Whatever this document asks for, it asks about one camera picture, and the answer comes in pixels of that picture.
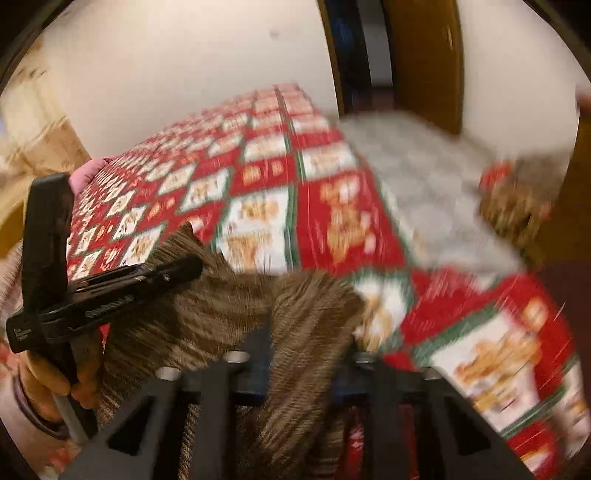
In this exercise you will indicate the pink pillow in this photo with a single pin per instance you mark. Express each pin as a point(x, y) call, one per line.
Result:
point(85, 175)

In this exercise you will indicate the brown striped garment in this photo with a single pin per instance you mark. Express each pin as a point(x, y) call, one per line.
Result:
point(258, 318)

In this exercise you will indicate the red printed bedsheet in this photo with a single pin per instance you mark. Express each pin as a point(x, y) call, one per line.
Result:
point(323, 221)

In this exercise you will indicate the brown patterned cloth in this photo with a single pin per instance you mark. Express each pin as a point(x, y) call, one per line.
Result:
point(515, 207)

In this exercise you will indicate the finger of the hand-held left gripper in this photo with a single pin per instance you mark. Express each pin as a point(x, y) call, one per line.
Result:
point(171, 277)

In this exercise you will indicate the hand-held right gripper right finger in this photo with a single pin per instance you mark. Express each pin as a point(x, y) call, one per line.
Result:
point(369, 383)

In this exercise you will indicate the wooden door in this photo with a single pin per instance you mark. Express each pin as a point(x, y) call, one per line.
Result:
point(422, 60)

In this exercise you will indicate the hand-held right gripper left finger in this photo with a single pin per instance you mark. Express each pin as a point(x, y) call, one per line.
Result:
point(260, 369)

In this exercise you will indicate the person's left hand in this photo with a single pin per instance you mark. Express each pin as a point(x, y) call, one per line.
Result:
point(51, 378)

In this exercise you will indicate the beige curtain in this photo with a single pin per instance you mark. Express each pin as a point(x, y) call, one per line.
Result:
point(41, 124)

